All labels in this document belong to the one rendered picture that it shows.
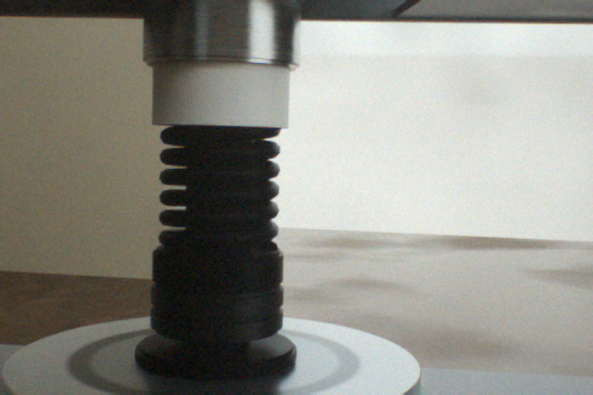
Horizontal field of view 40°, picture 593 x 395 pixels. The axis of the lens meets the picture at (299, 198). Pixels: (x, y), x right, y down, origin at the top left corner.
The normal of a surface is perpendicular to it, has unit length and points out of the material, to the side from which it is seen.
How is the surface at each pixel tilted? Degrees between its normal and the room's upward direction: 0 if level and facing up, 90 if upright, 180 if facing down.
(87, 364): 0
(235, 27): 90
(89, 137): 90
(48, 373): 0
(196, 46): 90
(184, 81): 90
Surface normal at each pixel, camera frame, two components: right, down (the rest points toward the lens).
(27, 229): -0.18, 0.07
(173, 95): -0.55, 0.04
